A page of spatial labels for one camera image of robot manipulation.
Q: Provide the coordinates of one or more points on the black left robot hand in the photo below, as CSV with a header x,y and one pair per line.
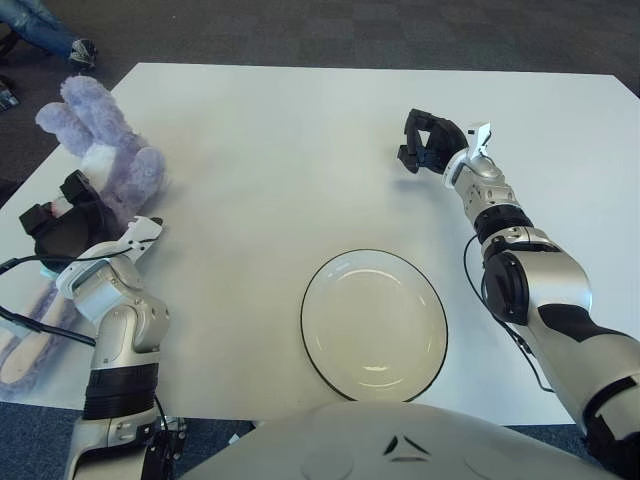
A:
x,y
75,230

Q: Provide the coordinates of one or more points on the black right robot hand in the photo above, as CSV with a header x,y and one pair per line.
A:
x,y
442,142

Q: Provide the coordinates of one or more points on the purple plush bunny doll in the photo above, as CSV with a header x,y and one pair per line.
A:
x,y
125,170

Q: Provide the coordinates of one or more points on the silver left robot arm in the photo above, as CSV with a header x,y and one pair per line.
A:
x,y
125,330

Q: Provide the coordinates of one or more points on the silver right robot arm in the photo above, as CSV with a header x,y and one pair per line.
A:
x,y
550,285

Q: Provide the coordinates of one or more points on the white plate with black rim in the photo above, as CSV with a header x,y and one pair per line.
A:
x,y
375,325

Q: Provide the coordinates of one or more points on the grey white sneaker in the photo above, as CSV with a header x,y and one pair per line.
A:
x,y
82,52

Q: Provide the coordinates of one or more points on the blue jeans leg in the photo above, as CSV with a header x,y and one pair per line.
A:
x,y
35,20

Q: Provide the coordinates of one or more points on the silver robot torso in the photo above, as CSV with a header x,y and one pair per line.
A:
x,y
400,440

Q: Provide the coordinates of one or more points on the metal table bracket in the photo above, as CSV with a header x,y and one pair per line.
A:
x,y
172,425

